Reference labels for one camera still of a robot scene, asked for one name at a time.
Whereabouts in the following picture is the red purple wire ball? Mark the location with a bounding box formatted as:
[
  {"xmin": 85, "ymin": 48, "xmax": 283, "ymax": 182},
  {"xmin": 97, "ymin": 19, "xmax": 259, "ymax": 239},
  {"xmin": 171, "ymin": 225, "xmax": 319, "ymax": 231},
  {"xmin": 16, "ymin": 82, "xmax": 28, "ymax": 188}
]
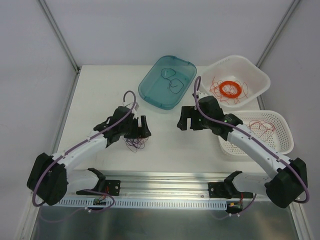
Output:
[{"xmin": 123, "ymin": 137, "xmax": 149, "ymax": 153}]

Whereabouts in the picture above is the orange wire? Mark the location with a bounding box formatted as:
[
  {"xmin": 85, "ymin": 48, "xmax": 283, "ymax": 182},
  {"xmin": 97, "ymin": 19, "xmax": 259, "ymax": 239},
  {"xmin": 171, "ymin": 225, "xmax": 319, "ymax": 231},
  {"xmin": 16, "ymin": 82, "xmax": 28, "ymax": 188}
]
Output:
[
  {"xmin": 219, "ymin": 80, "xmax": 243, "ymax": 99},
  {"xmin": 209, "ymin": 76, "xmax": 250, "ymax": 106}
]

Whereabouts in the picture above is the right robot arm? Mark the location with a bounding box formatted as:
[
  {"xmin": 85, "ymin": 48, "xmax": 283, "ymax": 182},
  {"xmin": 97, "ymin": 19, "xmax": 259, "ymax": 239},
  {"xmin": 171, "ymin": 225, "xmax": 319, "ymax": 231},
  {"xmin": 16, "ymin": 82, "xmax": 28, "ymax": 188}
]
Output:
[{"xmin": 177, "ymin": 96, "xmax": 310, "ymax": 208}]

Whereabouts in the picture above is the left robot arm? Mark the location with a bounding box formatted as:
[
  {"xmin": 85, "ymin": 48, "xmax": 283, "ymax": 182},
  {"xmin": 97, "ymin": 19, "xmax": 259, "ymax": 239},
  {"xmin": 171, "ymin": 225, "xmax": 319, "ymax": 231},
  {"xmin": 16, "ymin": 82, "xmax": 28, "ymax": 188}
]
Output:
[{"xmin": 26, "ymin": 106, "xmax": 152, "ymax": 207}]

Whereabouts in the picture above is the white deep plastic basket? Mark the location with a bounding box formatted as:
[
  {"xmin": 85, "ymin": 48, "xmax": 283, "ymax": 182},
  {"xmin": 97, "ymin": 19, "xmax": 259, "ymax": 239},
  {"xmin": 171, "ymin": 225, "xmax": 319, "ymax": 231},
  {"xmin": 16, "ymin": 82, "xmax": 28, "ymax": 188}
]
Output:
[{"xmin": 200, "ymin": 55, "xmax": 271, "ymax": 108}]

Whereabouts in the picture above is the teal transparent plastic tray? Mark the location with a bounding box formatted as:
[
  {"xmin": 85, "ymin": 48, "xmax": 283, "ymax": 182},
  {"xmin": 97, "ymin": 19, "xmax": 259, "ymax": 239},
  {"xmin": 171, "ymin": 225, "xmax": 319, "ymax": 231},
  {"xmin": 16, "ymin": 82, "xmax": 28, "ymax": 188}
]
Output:
[{"xmin": 138, "ymin": 55, "xmax": 197, "ymax": 110}]

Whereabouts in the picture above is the white perforated shallow basket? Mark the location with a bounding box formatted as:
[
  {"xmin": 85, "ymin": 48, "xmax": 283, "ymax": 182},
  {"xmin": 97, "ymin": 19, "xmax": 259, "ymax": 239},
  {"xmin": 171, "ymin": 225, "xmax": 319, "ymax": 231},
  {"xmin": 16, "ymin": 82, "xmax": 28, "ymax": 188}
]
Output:
[{"xmin": 231, "ymin": 110, "xmax": 294, "ymax": 155}]

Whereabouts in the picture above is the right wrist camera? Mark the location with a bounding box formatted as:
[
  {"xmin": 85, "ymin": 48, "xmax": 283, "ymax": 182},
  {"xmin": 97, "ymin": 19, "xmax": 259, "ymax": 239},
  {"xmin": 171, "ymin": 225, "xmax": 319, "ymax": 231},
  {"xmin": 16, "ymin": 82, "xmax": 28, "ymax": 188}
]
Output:
[{"xmin": 193, "ymin": 91, "xmax": 208, "ymax": 100}]

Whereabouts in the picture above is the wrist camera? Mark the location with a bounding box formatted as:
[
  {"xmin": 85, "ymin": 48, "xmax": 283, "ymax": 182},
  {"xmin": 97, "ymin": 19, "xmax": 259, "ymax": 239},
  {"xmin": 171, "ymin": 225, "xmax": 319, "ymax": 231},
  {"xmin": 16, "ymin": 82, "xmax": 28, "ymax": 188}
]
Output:
[
  {"xmin": 193, "ymin": 91, "xmax": 208, "ymax": 100},
  {"xmin": 131, "ymin": 102, "xmax": 140, "ymax": 119}
]

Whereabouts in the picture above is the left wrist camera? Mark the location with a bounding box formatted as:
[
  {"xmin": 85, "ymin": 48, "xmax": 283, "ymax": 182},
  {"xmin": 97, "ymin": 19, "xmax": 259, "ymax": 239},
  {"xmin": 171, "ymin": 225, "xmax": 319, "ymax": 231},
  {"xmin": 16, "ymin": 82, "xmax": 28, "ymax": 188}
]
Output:
[{"xmin": 131, "ymin": 102, "xmax": 140, "ymax": 119}]

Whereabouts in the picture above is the orange coiled wire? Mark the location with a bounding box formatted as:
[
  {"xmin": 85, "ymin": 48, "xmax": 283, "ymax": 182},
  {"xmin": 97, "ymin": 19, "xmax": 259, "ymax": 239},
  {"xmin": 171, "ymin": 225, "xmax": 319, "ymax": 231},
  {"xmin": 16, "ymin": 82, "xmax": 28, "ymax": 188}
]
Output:
[{"xmin": 219, "ymin": 80, "xmax": 243, "ymax": 99}]

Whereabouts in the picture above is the dark blue wire in tray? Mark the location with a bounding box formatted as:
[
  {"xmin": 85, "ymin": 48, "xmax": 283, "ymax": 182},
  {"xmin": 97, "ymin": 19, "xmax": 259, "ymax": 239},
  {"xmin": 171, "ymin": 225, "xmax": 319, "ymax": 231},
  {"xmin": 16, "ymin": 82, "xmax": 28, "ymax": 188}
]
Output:
[{"xmin": 160, "ymin": 68, "xmax": 185, "ymax": 95}]

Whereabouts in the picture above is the aluminium mounting rail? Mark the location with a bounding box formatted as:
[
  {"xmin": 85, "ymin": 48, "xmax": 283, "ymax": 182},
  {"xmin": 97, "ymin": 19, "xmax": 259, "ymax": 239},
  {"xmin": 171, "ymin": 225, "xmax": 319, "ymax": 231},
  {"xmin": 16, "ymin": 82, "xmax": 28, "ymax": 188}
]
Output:
[{"xmin": 62, "ymin": 171, "xmax": 276, "ymax": 202}]

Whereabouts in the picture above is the dark red wire in basket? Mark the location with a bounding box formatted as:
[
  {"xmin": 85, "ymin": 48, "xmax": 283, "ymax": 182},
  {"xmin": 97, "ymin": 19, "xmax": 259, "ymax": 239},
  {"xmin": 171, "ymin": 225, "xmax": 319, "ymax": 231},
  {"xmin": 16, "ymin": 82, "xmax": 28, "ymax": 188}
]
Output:
[{"xmin": 247, "ymin": 119, "xmax": 277, "ymax": 145}]

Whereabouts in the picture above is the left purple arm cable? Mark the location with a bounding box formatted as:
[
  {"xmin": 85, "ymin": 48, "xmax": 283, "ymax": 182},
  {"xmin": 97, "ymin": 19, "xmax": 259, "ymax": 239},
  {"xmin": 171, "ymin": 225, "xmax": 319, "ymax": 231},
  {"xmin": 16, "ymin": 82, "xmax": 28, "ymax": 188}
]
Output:
[{"xmin": 32, "ymin": 90, "xmax": 138, "ymax": 207}]

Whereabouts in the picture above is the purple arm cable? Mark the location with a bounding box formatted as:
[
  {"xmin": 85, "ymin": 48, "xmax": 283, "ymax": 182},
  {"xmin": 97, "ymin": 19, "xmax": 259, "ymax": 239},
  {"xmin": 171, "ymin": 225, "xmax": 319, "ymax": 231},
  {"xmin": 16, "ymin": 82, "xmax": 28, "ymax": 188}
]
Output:
[
  {"xmin": 32, "ymin": 90, "xmax": 138, "ymax": 207},
  {"xmin": 194, "ymin": 76, "xmax": 310, "ymax": 204}
]

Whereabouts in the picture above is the white slotted cable duct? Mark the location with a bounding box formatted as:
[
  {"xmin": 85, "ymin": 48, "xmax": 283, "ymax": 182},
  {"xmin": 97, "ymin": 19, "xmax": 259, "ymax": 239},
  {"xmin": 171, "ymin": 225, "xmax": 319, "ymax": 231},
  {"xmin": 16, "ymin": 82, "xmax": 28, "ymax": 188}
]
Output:
[{"xmin": 55, "ymin": 197, "xmax": 227, "ymax": 211}]

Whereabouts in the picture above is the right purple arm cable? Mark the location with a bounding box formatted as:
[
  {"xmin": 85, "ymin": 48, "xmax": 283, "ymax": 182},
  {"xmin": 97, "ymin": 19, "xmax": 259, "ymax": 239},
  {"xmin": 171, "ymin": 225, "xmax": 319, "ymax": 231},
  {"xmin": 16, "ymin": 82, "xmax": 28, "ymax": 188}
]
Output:
[{"xmin": 194, "ymin": 76, "xmax": 310, "ymax": 204}]

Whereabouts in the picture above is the left aluminium frame post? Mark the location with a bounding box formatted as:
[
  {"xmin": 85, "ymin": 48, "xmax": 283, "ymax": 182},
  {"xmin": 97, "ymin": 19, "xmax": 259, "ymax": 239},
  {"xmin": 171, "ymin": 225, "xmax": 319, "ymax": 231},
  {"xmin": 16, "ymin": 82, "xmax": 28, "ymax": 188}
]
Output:
[{"xmin": 36, "ymin": 0, "xmax": 80, "ymax": 73}]

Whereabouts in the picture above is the aluminium frame post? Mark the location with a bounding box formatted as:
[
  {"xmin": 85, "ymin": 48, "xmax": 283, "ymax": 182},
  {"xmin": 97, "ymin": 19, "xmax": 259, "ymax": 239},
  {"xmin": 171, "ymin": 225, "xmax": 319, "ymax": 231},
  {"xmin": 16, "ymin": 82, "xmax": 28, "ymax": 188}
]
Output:
[
  {"xmin": 256, "ymin": 0, "xmax": 303, "ymax": 69},
  {"xmin": 36, "ymin": 0, "xmax": 80, "ymax": 73}
]

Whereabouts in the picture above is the right aluminium frame post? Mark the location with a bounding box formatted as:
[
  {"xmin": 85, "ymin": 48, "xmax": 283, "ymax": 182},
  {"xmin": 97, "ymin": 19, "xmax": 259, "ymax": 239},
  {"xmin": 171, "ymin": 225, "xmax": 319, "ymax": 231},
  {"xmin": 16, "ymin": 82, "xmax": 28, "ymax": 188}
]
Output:
[{"xmin": 256, "ymin": 0, "xmax": 303, "ymax": 69}]

